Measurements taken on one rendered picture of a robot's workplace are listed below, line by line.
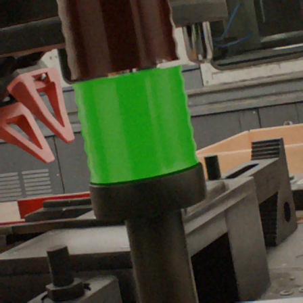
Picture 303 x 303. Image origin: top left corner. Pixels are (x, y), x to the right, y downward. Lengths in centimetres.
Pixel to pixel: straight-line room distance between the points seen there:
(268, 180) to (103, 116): 52
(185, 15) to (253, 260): 19
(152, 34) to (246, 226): 38
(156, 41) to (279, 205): 54
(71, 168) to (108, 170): 592
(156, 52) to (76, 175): 592
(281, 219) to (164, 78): 54
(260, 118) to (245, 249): 481
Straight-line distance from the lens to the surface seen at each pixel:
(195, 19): 61
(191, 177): 29
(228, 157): 295
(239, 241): 63
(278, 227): 81
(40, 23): 53
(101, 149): 29
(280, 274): 71
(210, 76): 552
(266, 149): 84
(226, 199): 62
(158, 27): 29
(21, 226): 62
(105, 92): 28
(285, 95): 534
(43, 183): 638
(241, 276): 63
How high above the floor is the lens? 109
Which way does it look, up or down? 6 degrees down
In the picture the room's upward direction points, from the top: 10 degrees counter-clockwise
